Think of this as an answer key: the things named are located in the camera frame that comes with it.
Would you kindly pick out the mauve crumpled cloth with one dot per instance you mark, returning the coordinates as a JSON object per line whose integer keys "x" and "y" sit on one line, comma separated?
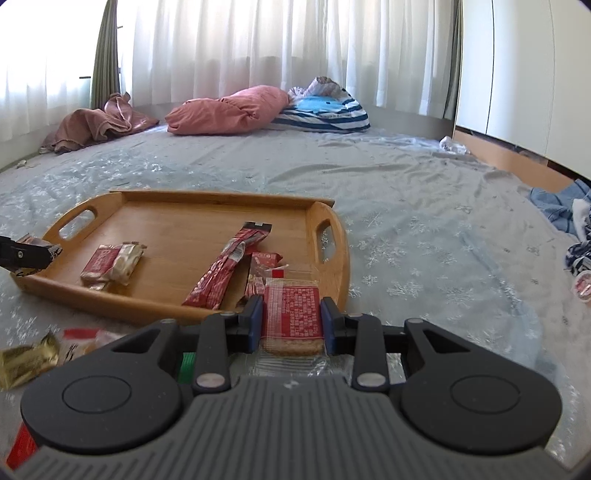
{"x": 87, "y": 124}

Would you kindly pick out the white wardrobe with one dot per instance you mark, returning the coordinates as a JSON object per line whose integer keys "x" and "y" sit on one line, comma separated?
{"x": 517, "y": 69}

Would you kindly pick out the wooden side board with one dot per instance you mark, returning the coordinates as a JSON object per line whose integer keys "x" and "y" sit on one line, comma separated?
{"x": 498, "y": 154}

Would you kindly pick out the gold snack packet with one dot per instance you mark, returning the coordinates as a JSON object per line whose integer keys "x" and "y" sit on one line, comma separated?
{"x": 27, "y": 364}

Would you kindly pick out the clear wafer packet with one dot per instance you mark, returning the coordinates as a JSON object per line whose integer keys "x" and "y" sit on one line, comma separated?
{"x": 128, "y": 262}

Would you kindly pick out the white cloth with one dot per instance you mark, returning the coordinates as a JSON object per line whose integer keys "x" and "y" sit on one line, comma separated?
{"x": 581, "y": 217}

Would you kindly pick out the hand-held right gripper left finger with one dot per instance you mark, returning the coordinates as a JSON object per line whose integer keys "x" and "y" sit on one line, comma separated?
{"x": 256, "y": 323}

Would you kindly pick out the grey green curtain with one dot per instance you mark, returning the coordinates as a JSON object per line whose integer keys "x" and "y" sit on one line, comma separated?
{"x": 454, "y": 60}
{"x": 107, "y": 50}

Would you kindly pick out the pink pillow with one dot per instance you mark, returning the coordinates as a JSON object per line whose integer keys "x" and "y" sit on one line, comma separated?
{"x": 221, "y": 113}

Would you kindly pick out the white crumpled plastic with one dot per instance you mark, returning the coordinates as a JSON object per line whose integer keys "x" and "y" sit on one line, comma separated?
{"x": 450, "y": 144}

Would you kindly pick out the white sheer curtain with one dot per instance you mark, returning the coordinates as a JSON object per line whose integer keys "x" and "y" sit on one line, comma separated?
{"x": 46, "y": 55}
{"x": 277, "y": 41}

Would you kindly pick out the white and red snack packet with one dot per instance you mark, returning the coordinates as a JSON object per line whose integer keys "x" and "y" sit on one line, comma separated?
{"x": 78, "y": 344}

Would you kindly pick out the small round pink container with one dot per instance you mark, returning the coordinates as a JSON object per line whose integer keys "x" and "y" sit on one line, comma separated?
{"x": 582, "y": 287}

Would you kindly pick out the clear red label biscuit packet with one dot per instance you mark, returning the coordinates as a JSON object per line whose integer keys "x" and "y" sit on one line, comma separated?
{"x": 291, "y": 314}
{"x": 263, "y": 263}

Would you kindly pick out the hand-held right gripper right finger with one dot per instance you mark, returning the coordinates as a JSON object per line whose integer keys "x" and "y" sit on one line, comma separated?
{"x": 328, "y": 325}

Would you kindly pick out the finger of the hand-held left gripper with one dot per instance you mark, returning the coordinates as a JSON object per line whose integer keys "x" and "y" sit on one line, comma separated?
{"x": 21, "y": 254}

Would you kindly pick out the bed with snowflake sheet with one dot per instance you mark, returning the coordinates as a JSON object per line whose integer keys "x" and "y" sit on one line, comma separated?
{"x": 438, "y": 277}

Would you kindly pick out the green snack packet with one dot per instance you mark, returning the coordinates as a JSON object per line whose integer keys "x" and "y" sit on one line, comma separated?
{"x": 187, "y": 369}

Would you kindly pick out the brown chocolate bar packet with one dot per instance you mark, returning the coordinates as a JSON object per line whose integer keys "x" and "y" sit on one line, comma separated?
{"x": 34, "y": 241}

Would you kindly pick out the floral cloth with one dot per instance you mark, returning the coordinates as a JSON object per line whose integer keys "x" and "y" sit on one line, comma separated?
{"x": 321, "y": 85}

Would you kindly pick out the long red snack packet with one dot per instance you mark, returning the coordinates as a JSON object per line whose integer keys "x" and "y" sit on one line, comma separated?
{"x": 217, "y": 277}

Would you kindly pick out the dark blue patterned cloth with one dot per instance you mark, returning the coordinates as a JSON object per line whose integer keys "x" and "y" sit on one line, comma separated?
{"x": 579, "y": 258}

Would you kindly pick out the blue white striped pillow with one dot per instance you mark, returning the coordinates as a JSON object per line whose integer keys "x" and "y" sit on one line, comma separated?
{"x": 332, "y": 115}

